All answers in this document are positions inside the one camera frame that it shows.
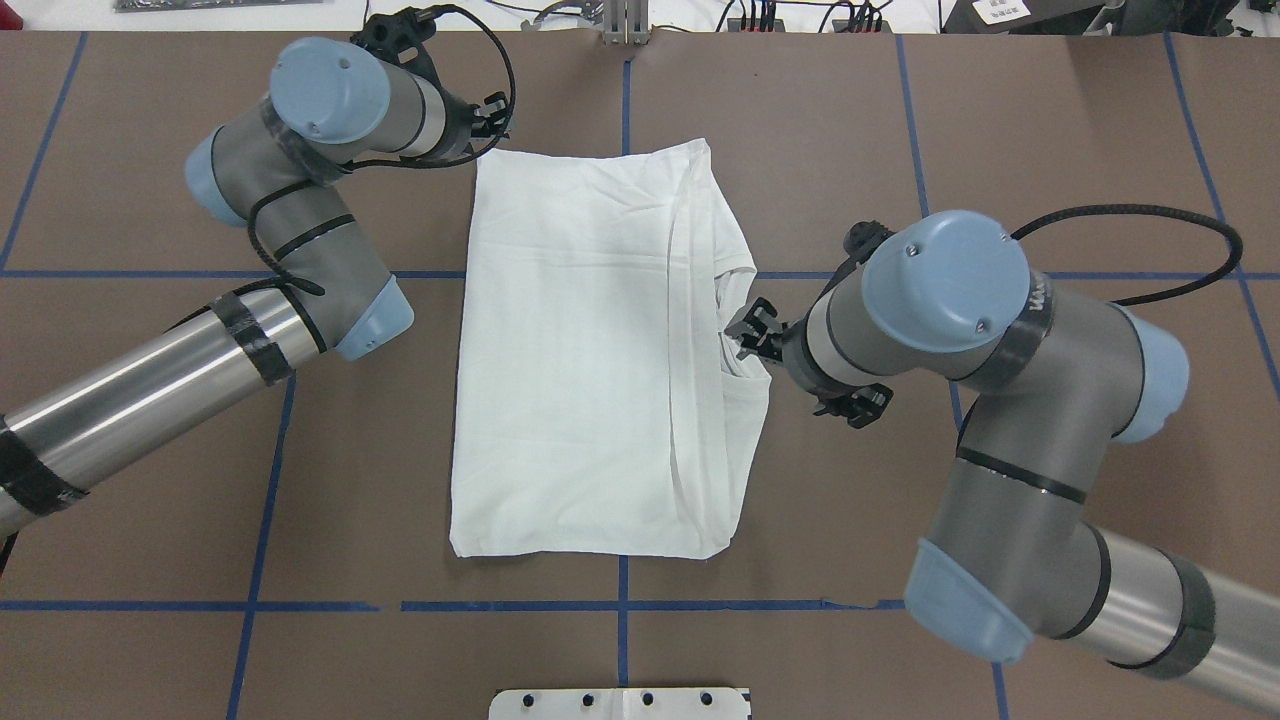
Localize white printed t-shirt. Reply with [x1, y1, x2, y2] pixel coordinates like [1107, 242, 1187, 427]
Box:
[449, 138, 771, 560]

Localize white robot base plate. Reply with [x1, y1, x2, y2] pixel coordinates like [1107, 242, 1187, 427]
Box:
[486, 687, 754, 719]

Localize aluminium frame post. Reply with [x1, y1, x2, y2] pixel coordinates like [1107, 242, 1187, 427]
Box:
[599, 0, 652, 46]

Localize black relay box near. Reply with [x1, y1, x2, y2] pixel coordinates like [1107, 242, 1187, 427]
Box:
[817, 1, 893, 35]

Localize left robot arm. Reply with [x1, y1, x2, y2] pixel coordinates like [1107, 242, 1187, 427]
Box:
[3, 31, 517, 539]

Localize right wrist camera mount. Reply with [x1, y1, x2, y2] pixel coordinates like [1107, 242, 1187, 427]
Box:
[820, 220, 895, 295]

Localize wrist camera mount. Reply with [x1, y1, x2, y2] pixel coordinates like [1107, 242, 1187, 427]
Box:
[349, 6, 440, 85]
[820, 220, 895, 295]

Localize black relay box far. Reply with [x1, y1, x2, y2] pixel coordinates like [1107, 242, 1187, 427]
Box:
[716, 1, 785, 33]

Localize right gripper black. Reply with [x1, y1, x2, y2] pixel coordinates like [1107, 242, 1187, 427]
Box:
[724, 297, 893, 429]

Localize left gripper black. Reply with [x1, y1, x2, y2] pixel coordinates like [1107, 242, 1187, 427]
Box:
[440, 91, 511, 161]

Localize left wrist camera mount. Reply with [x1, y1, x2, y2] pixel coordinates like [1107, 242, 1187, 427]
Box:
[349, 6, 440, 85]

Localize black relay box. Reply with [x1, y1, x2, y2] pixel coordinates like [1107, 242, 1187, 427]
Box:
[817, 1, 893, 35]
[716, 1, 785, 33]

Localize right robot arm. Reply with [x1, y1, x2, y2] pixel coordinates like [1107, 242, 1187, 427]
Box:
[724, 204, 1277, 716]

